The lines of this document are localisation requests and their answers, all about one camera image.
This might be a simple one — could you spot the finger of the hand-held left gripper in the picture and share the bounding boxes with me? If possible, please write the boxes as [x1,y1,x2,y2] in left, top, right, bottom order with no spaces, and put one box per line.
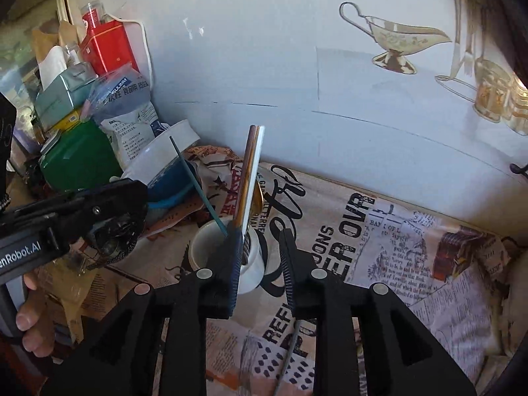
[12,178,148,250]

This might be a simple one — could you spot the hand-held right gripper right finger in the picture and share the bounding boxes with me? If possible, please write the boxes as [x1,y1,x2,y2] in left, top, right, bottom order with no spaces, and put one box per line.
[278,228,477,396]

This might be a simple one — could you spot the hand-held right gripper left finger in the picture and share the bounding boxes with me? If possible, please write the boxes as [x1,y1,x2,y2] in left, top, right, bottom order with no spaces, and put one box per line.
[41,228,245,396]

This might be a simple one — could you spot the white cup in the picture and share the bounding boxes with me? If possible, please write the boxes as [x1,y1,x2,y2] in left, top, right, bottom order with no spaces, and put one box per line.
[188,218,265,296]

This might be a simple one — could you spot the brown and white chopsticks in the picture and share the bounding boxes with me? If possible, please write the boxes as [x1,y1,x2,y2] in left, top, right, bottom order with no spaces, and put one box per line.
[232,125,257,232]

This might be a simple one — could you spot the person's left hand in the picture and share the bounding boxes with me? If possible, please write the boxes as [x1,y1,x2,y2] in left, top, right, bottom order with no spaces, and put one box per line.
[16,273,57,358]

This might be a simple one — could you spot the green tin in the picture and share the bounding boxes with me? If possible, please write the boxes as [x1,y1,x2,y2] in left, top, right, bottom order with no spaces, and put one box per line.
[39,121,125,193]

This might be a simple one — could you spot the gold spoon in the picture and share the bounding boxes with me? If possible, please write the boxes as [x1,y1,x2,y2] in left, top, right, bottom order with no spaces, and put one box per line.
[252,181,266,217]

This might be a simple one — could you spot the blue plastic bowl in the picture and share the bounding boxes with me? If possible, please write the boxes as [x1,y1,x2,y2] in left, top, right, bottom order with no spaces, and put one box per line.
[146,159,204,212]

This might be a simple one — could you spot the white printed packet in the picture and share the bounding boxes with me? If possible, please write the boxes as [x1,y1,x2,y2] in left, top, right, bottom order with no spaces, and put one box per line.
[101,103,171,171]

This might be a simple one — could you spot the white and blue bowls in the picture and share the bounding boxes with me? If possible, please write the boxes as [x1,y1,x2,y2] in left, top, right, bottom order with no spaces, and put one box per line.
[119,119,200,184]

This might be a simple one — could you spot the newspaper print tablecloth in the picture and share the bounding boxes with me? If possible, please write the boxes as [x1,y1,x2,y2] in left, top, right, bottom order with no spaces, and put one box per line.
[25,144,517,396]

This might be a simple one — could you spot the grey metal utensil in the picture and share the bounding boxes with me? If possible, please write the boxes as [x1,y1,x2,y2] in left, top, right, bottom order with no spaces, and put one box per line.
[272,321,300,393]

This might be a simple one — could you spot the teal thin stick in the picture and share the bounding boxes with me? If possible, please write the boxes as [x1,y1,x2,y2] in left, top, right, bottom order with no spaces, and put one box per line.
[169,135,229,238]

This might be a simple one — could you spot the yellow box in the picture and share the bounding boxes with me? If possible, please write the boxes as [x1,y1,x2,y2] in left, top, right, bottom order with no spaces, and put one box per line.
[51,109,84,131]

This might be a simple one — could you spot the wooden chopstick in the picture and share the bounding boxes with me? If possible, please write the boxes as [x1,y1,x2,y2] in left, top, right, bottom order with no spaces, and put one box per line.
[240,126,260,226]

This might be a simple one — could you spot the blue and white packet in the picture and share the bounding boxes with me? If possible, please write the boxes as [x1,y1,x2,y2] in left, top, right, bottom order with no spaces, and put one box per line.
[84,70,151,125]

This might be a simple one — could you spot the teal tissue box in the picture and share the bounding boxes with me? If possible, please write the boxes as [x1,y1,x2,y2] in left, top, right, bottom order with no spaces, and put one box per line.
[35,64,98,127]

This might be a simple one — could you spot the red tin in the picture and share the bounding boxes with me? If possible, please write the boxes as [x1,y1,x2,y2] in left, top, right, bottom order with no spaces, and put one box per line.
[80,12,140,78]

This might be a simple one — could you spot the brown paper bag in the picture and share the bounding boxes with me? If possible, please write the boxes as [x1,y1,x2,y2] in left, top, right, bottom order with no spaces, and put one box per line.
[31,20,83,63]

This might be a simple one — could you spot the clear plastic bottle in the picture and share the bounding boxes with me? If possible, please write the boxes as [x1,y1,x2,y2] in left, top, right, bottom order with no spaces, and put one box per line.
[80,2,105,29]

